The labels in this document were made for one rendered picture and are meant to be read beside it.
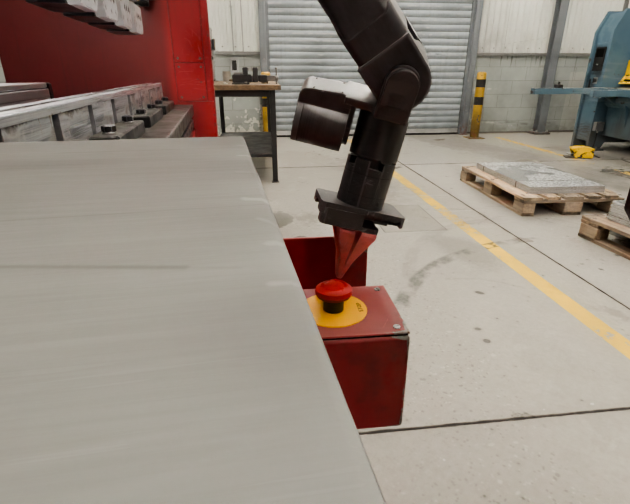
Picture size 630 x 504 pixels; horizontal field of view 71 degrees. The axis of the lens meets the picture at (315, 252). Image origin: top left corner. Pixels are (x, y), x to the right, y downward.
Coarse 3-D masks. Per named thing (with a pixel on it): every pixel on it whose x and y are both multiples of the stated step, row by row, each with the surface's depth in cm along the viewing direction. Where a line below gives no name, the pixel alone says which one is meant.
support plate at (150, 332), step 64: (0, 192) 7; (64, 192) 7; (128, 192) 7; (192, 192) 7; (256, 192) 7; (0, 256) 4; (64, 256) 4; (128, 256) 4; (192, 256) 4; (256, 256) 4; (0, 320) 3; (64, 320) 3; (128, 320) 3; (192, 320) 3; (256, 320) 3; (0, 384) 3; (64, 384) 3; (128, 384) 3; (192, 384) 3; (256, 384) 3; (320, 384) 3; (0, 448) 2; (64, 448) 2; (128, 448) 2; (192, 448) 2; (256, 448) 2; (320, 448) 2
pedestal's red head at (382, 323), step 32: (320, 256) 60; (352, 288) 52; (384, 288) 52; (384, 320) 45; (352, 352) 43; (384, 352) 44; (352, 384) 45; (384, 384) 45; (352, 416) 46; (384, 416) 47
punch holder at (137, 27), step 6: (132, 0) 130; (132, 6) 129; (138, 6) 140; (132, 12) 129; (138, 12) 137; (132, 18) 130; (138, 18) 136; (132, 24) 130; (138, 24) 136; (108, 30) 130; (114, 30) 130; (120, 30) 130; (126, 30) 131; (132, 30) 132; (138, 30) 135
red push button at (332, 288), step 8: (328, 280) 47; (336, 280) 47; (320, 288) 46; (328, 288) 45; (336, 288) 45; (344, 288) 45; (320, 296) 45; (328, 296) 45; (336, 296) 44; (344, 296) 45; (328, 304) 46; (336, 304) 46; (328, 312) 46; (336, 312) 46
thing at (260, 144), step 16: (240, 80) 418; (256, 80) 418; (272, 80) 423; (224, 96) 399; (240, 96) 401; (256, 96) 403; (272, 96) 404; (272, 112) 409; (224, 128) 567; (272, 128) 415; (256, 144) 477; (272, 144) 420; (272, 160) 426
